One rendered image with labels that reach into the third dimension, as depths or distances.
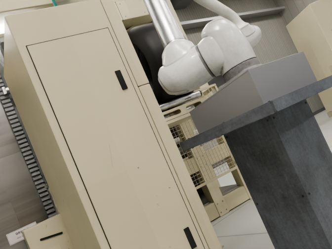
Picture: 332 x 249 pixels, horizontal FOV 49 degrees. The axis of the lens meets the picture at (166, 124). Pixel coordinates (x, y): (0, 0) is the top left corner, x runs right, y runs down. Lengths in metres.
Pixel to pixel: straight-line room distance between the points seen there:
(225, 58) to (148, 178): 0.55
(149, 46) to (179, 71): 0.73
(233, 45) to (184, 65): 0.21
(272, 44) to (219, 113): 8.58
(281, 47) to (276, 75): 8.83
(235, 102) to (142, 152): 0.38
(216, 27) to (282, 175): 0.61
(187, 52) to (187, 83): 0.13
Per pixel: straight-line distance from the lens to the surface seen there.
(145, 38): 2.23
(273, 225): 1.51
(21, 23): 1.36
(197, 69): 1.47
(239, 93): 1.33
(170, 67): 1.50
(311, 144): 1.46
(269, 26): 10.24
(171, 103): 2.22
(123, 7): 2.79
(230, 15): 1.94
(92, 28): 1.40
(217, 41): 1.47
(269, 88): 1.33
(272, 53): 9.80
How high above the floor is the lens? 0.63
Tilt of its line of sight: 4 degrees up
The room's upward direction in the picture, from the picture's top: 24 degrees counter-clockwise
